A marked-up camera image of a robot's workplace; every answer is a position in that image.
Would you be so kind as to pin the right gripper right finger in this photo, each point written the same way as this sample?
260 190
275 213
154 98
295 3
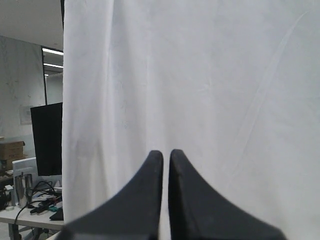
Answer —
198 212

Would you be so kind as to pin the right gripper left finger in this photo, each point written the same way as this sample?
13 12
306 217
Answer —
132 214

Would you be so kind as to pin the white box on desk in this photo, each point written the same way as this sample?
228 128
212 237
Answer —
24 174

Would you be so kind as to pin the brown cardboard box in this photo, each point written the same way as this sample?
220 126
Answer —
10 152

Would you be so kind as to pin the white background desk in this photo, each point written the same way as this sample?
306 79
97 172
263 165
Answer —
25 219

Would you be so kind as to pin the black computer monitor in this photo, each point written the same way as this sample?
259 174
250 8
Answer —
47 137

